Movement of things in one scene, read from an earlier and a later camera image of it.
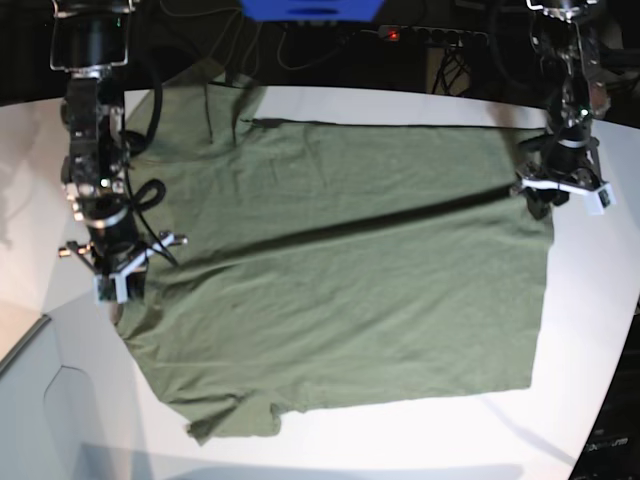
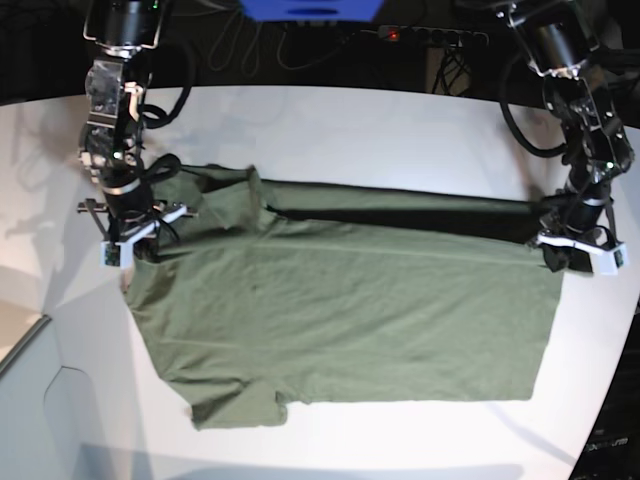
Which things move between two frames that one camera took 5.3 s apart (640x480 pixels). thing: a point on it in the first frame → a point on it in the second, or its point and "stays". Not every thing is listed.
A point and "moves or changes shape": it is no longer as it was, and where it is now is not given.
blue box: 312,10 stays
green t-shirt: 327,264 moves or changes shape
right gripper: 569,156 → 579,209
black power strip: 432,36 stays
